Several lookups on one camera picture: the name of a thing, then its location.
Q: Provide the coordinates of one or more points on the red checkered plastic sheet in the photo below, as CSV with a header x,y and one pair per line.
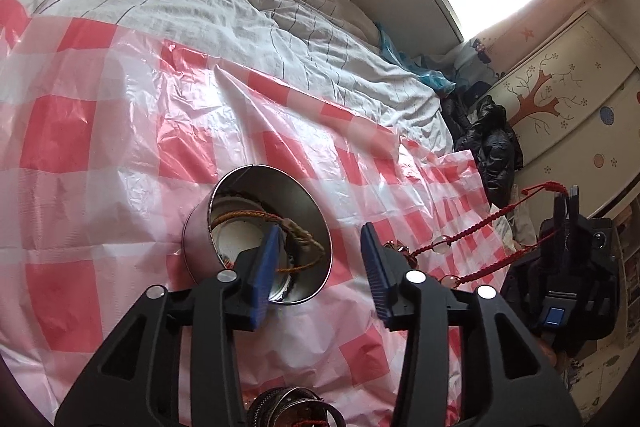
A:
x,y
100,157

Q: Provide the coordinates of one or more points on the round metal tin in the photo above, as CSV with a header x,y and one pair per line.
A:
x,y
200,237

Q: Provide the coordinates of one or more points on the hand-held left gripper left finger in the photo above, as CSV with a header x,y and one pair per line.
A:
x,y
265,274

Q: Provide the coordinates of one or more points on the black puffer jacket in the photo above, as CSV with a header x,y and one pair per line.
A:
x,y
492,142

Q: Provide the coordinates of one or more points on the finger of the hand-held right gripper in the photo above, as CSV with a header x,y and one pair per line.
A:
x,y
560,217
574,217

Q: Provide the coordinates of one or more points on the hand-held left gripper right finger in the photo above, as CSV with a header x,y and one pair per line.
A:
x,y
377,277

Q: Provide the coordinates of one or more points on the pink star print curtain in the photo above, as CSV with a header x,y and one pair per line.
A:
x,y
550,7

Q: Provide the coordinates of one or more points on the wardrobe with tree decoration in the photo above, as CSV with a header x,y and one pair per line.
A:
x,y
575,107

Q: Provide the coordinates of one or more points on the white striped duvet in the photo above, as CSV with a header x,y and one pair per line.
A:
x,y
300,57

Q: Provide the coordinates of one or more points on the blue plastic bag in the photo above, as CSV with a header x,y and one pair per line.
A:
x,y
400,52

